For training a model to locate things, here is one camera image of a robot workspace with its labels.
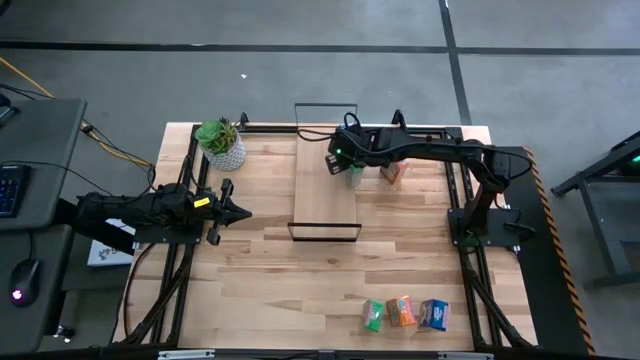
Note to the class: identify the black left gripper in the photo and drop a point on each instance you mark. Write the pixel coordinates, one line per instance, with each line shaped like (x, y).
(215, 210)

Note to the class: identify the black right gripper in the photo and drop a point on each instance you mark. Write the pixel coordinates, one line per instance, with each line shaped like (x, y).
(352, 147)

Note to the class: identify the green mini cereal box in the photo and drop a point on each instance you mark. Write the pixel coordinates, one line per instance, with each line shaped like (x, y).
(354, 177)
(373, 316)

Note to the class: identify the orange mini cereal box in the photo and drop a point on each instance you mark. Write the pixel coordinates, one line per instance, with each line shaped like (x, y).
(400, 311)
(395, 173)

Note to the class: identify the blue mini cereal box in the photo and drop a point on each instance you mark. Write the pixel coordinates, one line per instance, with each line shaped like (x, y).
(434, 315)

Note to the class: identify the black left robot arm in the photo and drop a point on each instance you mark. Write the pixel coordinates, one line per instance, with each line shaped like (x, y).
(150, 207)

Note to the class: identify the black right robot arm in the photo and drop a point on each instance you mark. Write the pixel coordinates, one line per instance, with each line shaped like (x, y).
(435, 150)

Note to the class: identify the green plant white patterned pot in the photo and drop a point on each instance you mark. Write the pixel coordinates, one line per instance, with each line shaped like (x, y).
(220, 137)

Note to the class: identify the white printed cardboard box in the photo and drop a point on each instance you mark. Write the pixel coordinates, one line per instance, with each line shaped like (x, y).
(107, 252)

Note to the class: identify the grey desk top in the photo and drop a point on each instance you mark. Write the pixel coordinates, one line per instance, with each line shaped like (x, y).
(42, 160)
(30, 320)

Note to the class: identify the chrome desk foot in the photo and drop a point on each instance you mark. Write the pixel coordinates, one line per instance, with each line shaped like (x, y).
(65, 333)

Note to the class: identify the black computer mouse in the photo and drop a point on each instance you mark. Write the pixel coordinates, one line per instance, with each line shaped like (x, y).
(24, 282)

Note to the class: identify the black backlit keyboard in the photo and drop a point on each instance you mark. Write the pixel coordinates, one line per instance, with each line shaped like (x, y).
(12, 190)

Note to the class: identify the black platform hazard striped edge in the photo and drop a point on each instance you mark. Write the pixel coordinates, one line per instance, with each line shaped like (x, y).
(540, 300)

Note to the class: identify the small black device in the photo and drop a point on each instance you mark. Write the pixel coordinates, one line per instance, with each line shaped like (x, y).
(6, 112)

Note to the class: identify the wooden shelf black metal frame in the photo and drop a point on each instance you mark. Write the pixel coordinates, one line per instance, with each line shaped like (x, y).
(320, 200)

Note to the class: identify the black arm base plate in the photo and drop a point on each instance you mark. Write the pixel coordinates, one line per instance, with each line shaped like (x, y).
(457, 227)
(170, 239)

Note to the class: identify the black aluminium table frame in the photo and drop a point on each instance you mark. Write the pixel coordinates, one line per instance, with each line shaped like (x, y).
(270, 130)

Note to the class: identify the silver metal bracket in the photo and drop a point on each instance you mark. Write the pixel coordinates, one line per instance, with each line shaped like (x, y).
(186, 354)
(465, 356)

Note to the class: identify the grey table black frame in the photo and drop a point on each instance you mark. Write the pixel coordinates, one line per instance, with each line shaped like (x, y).
(603, 227)

